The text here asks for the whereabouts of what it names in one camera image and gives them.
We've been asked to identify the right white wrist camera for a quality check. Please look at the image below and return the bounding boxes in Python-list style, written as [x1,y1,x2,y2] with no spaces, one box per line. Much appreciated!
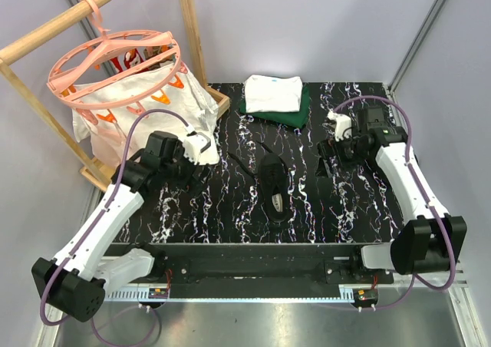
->
[328,111,352,142]

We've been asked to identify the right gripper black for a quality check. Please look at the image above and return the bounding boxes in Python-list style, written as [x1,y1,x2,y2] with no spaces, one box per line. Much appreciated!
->
[315,133,370,178]

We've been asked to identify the wooden drying rack frame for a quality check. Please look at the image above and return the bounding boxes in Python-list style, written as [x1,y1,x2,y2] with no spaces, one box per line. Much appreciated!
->
[0,0,231,193]

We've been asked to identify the aluminium rail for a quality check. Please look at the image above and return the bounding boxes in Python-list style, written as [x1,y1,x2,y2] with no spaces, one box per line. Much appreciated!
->
[103,281,469,304]

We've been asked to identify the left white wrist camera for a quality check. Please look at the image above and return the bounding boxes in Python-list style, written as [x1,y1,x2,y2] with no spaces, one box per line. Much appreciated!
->
[182,131,211,165]

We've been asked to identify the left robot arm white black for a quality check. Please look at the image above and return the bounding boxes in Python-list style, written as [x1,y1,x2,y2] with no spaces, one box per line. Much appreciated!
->
[31,131,211,326]

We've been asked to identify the black shoelace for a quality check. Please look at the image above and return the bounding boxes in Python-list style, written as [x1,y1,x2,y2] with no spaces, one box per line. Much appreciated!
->
[227,140,288,180]

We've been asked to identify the pink cloth hanging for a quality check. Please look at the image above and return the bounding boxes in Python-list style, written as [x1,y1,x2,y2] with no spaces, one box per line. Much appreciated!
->
[91,127,127,168]

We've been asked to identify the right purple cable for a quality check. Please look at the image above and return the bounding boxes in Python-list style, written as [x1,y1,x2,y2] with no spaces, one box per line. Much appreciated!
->
[331,95,457,309]

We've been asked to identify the white cloth hanging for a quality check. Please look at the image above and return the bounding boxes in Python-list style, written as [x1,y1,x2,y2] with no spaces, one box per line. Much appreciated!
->
[71,61,220,167]

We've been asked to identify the folded white t-shirt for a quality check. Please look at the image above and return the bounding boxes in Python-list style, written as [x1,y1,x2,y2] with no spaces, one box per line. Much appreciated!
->
[244,75,302,113]

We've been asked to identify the folded green garment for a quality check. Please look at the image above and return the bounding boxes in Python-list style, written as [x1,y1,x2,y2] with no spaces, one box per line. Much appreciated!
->
[239,84,311,129]

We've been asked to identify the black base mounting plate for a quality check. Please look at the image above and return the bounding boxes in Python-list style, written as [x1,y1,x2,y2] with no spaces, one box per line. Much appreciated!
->
[131,243,394,286]

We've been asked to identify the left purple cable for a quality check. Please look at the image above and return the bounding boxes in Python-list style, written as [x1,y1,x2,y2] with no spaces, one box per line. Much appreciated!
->
[40,108,193,344]

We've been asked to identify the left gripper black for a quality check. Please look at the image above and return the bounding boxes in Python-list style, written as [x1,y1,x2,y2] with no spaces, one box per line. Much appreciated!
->
[161,140,213,197]

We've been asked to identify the purple cable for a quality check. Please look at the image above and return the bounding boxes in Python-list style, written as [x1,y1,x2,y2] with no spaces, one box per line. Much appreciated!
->
[40,108,193,344]
[331,95,457,309]

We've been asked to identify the pink round clip hanger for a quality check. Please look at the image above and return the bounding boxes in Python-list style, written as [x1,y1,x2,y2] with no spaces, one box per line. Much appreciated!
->
[47,0,181,113]

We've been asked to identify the black canvas sneaker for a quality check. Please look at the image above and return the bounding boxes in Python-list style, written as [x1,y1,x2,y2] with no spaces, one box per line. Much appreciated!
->
[258,153,289,223]

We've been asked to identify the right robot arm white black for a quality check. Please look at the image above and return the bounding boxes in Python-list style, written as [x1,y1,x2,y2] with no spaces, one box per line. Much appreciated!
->
[318,107,467,289]

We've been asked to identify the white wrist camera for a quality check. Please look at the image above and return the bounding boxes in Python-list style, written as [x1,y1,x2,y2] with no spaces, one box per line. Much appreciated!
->
[182,131,211,165]
[328,111,352,142]

